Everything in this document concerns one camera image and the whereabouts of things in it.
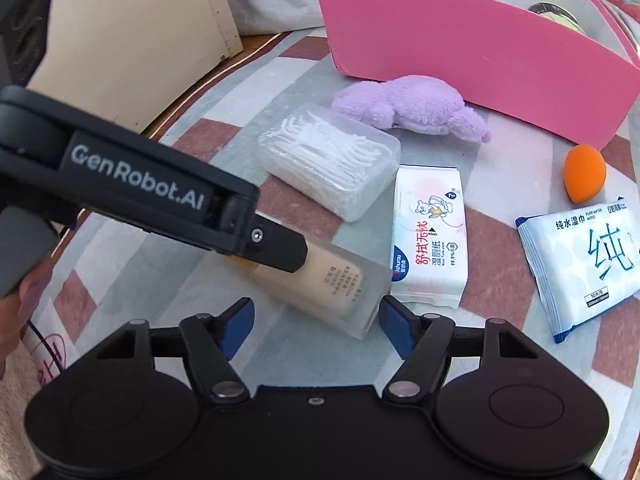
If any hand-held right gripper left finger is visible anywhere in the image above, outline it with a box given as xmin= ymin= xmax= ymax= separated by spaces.
xmin=95 ymin=297 xmax=256 ymax=406

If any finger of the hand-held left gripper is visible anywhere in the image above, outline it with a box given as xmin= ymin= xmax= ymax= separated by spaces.
xmin=245 ymin=212 xmax=308 ymax=273

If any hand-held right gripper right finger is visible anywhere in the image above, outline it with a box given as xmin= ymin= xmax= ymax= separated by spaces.
xmin=379 ymin=296 xmax=541 ymax=403

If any beige foundation bottle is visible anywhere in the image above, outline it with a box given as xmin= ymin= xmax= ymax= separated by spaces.
xmin=227 ymin=212 xmax=393 ymax=342

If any white wet wipes pack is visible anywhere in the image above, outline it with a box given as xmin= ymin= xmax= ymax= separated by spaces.
xmin=389 ymin=164 xmax=468 ymax=309

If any clear box of floss picks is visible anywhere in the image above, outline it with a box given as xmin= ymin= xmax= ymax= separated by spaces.
xmin=257 ymin=102 xmax=402 ymax=223

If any blue wet wipes pack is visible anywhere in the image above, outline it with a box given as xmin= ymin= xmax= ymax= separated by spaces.
xmin=516 ymin=196 xmax=640 ymax=344

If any pink cardboard box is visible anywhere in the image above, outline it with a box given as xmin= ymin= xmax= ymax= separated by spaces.
xmin=313 ymin=0 xmax=640 ymax=151

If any person's left hand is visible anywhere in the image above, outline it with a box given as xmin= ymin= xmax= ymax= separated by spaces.
xmin=0 ymin=255 xmax=56 ymax=381

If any white wooden cabinet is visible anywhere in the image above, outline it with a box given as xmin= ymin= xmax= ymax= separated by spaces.
xmin=30 ymin=0 xmax=244 ymax=133

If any black speaker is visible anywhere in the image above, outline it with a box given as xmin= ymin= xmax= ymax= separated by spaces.
xmin=0 ymin=0 xmax=58 ymax=86

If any purple plush toy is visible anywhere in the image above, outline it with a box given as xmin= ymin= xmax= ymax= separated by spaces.
xmin=332 ymin=75 xmax=492 ymax=143

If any orange makeup sponge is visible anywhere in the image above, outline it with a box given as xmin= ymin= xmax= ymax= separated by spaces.
xmin=564 ymin=144 xmax=608 ymax=204

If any green yarn ball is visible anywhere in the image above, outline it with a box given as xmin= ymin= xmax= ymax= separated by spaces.
xmin=527 ymin=2 xmax=583 ymax=33

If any black cable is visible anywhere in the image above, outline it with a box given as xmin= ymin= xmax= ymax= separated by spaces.
xmin=27 ymin=317 xmax=66 ymax=376

